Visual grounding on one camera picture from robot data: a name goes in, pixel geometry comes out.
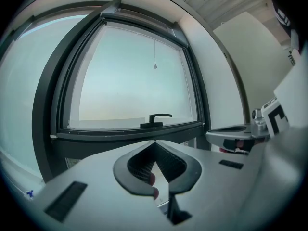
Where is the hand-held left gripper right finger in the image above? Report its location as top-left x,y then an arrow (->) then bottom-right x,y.
155,140 -> 262,231

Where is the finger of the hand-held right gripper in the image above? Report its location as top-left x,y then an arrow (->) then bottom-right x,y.
206,125 -> 252,151

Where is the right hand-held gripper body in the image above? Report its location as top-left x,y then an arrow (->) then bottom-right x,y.
251,101 -> 289,139

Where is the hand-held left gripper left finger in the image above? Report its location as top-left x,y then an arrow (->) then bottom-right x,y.
36,140 -> 174,231

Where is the person's right hand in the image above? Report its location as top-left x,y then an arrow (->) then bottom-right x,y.
219,140 -> 250,155

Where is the person's left hand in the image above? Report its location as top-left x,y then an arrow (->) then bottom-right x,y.
149,172 -> 160,201

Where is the white partition panel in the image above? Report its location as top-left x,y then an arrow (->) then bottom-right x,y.
213,11 -> 299,121

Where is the black window handle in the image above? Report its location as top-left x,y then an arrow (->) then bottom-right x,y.
140,113 -> 173,129

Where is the thin white pull cord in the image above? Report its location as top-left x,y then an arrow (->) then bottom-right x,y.
152,38 -> 158,70

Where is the dark grey sliding door frame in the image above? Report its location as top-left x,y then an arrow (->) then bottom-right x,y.
0,0 -> 213,185

